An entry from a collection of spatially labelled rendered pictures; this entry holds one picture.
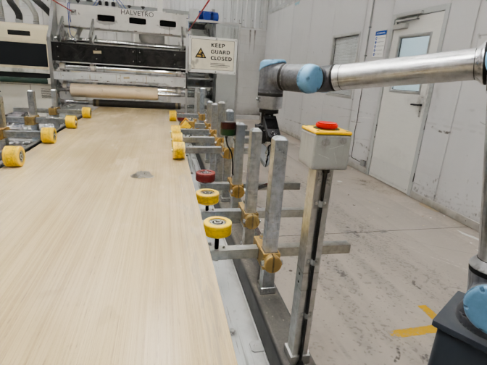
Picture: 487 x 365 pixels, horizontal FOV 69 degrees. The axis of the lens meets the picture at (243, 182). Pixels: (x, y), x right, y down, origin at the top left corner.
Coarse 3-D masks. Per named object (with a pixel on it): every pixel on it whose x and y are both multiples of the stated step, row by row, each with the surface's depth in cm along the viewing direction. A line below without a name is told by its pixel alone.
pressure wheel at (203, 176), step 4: (196, 172) 145; (200, 172) 145; (204, 172) 145; (208, 172) 147; (212, 172) 146; (196, 176) 144; (200, 176) 143; (204, 176) 142; (208, 176) 143; (212, 176) 144; (196, 180) 145; (200, 180) 143; (204, 180) 143; (208, 180) 143; (212, 180) 145
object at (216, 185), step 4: (200, 184) 148; (204, 184) 146; (208, 184) 146; (212, 184) 147; (216, 184) 147; (220, 184) 147; (224, 184) 148; (228, 184) 148; (244, 184) 150; (260, 184) 151; (284, 184) 154; (288, 184) 154; (292, 184) 154; (296, 184) 155; (300, 184) 155; (200, 188) 148; (204, 188) 146; (208, 188) 147; (212, 188) 147; (216, 188) 148; (220, 188) 148; (224, 188) 148; (228, 188) 149; (264, 188) 152; (284, 188) 154; (288, 188) 155; (292, 188) 155; (296, 188) 155
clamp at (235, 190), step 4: (228, 180) 151; (232, 184) 144; (232, 188) 144; (236, 188) 142; (240, 188) 142; (232, 192) 143; (236, 192) 142; (240, 192) 143; (244, 192) 143; (232, 196) 145; (236, 196) 143; (240, 196) 143
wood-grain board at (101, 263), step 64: (64, 128) 223; (128, 128) 237; (0, 192) 112; (64, 192) 115; (128, 192) 119; (192, 192) 123; (0, 256) 76; (64, 256) 78; (128, 256) 79; (192, 256) 81; (0, 320) 58; (64, 320) 59; (128, 320) 60; (192, 320) 60
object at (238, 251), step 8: (336, 240) 111; (344, 240) 111; (224, 248) 102; (232, 248) 102; (240, 248) 102; (248, 248) 102; (256, 248) 103; (280, 248) 104; (288, 248) 105; (296, 248) 106; (328, 248) 108; (336, 248) 109; (344, 248) 109; (216, 256) 101; (224, 256) 101; (232, 256) 102; (240, 256) 102; (248, 256) 103; (256, 256) 103
